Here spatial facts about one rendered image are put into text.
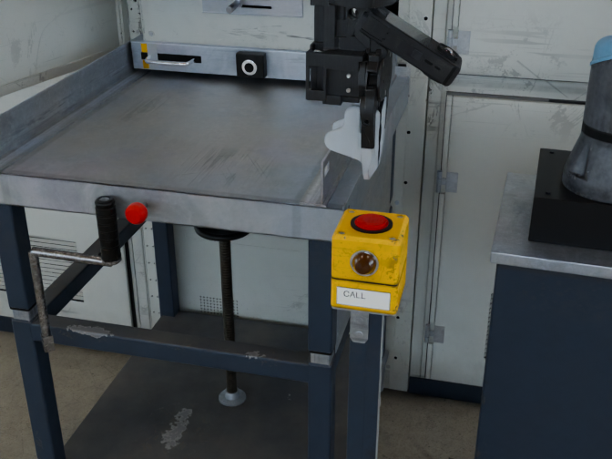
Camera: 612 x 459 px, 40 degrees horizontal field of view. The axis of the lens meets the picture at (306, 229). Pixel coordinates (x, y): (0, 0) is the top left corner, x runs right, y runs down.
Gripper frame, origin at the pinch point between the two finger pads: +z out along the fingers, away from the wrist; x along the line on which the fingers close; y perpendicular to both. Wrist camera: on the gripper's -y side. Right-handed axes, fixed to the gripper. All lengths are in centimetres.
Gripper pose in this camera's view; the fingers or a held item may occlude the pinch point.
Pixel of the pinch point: (373, 168)
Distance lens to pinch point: 96.4
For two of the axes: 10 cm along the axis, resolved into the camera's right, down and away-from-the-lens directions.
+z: 0.0, 8.9, 4.5
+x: -2.7, 4.4, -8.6
